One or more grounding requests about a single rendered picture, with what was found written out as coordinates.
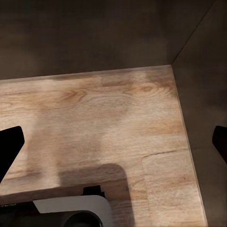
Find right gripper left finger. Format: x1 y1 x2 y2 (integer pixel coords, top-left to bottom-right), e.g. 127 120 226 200
0 126 25 183

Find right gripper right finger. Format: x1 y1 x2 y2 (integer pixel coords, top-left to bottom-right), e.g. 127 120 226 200
212 126 227 164

